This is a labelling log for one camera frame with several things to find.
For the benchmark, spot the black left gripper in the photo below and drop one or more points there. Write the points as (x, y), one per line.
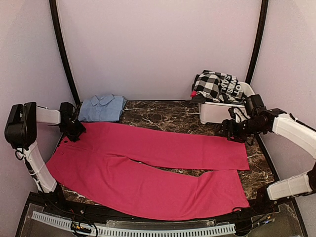
(81, 129)

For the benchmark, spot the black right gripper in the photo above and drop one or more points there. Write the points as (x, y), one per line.
(227, 123)

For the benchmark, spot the pink trousers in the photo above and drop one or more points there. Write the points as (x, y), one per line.
(153, 174)

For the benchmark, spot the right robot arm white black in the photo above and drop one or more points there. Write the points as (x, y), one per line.
(280, 123)

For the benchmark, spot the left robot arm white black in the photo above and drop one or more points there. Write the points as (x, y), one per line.
(21, 133)

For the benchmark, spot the white plastic laundry bin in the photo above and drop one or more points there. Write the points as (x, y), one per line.
(210, 112)

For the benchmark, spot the folded light blue shirt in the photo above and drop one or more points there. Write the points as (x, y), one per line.
(102, 108)

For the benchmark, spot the black shirt white lettering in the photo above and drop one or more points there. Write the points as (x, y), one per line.
(230, 89)

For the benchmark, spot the black white checkered shirt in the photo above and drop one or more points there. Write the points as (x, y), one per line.
(206, 88)

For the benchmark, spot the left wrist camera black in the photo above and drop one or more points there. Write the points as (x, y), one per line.
(67, 110)

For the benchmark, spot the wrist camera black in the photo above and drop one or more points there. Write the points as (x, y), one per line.
(67, 110)
(254, 105)

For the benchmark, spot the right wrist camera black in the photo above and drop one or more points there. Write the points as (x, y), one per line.
(254, 105)

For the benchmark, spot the black curved front rail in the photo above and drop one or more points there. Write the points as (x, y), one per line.
(102, 213)

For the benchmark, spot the white slotted cable duct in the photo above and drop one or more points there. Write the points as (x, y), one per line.
(137, 229)

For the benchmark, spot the left black corner post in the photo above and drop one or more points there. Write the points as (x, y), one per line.
(62, 50)

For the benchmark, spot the black corner post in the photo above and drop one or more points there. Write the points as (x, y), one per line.
(258, 40)
(62, 50)

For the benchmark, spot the right black corner post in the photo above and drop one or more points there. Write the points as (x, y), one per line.
(258, 40)

